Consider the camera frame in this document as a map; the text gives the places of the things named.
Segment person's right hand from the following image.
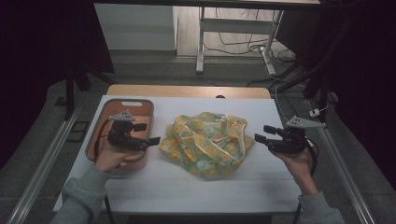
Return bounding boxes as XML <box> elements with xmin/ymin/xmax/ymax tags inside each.
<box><xmin>270</xmin><ymin>148</ymin><xmax>319</xmax><ymax>197</ymax></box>

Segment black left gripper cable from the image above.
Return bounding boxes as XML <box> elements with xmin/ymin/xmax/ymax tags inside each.
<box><xmin>93</xmin><ymin>119</ymin><xmax>112</xmax><ymax>161</ymax></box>

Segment black floor cables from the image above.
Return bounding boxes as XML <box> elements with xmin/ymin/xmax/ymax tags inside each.
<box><xmin>204</xmin><ymin>7</ymin><xmax>297</xmax><ymax>64</ymax></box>

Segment black stand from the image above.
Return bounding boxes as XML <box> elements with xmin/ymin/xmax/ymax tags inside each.
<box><xmin>274</xmin><ymin>46</ymin><xmax>340</xmax><ymax>125</ymax></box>
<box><xmin>63</xmin><ymin>59</ymin><xmax>117</xmax><ymax>121</ymax></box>

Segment black floor plate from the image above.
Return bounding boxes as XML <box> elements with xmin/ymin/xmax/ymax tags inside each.
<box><xmin>68</xmin><ymin>120</ymin><xmax>91</xmax><ymax>144</ymax></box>

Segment person's left hand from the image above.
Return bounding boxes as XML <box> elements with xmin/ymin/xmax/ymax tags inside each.
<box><xmin>93</xmin><ymin>140</ymin><xmax>138</xmax><ymax>174</ymax></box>

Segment aluminium floor rail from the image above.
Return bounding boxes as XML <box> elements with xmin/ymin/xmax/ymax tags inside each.
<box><xmin>305</xmin><ymin>98</ymin><xmax>376</xmax><ymax>224</ymax></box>
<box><xmin>6</xmin><ymin>104</ymin><xmax>82</xmax><ymax>224</ymax></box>

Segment orange basket with grey rim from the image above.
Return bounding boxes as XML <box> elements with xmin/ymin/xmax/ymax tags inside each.
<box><xmin>85</xmin><ymin>98</ymin><xmax>155</xmax><ymax>173</ymax></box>

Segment white table mat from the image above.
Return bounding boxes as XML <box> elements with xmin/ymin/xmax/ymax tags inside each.
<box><xmin>52</xmin><ymin>94</ymin><xmax>303</xmax><ymax>217</ymax></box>

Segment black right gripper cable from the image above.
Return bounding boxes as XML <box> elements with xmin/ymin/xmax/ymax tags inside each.
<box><xmin>305</xmin><ymin>139</ymin><xmax>319</xmax><ymax>177</ymax></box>

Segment yellow floral tote bag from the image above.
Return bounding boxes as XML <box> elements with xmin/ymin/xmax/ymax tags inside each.
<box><xmin>159</xmin><ymin>111</ymin><xmax>256</xmax><ymax>182</ymax></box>

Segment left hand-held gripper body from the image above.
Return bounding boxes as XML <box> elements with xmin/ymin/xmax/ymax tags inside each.
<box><xmin>106</xmin><ymin>109</ymin><xmax>149</xmax><ymax>153</ymax></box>

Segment white desk frame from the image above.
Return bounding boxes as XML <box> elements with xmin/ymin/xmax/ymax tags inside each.
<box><xmin>195</xmin><ymin>6</ymin><xmax>285</xmax><ymax>76</ymax></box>

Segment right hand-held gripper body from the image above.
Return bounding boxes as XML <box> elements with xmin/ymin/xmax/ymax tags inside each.
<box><xmin>266</xmin><ymin>115</ymin><xmax>328</xmax><ymax>156</ymax></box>

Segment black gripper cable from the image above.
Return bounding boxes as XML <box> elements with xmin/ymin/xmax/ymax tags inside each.
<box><xmin>305</xmin><ymin>139</ymin><xmax>319</xmax><ymax>177</ymax></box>
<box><xmin>93</xmin><ymin>119</ymin><xmax>112</xmax><ymax>161</ymax></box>

